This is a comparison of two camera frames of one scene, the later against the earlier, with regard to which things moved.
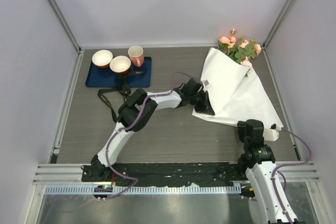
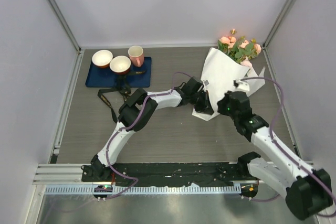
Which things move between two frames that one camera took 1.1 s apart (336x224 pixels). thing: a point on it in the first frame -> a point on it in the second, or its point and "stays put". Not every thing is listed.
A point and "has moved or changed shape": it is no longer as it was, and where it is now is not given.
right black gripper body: (241, 130) -> (225, 108)
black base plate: (170, 174) stays put
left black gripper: (205, 107) stays put
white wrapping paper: (235, 93) has moved or changed shape
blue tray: (105, 77) stays put
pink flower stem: (246, 62) stays put
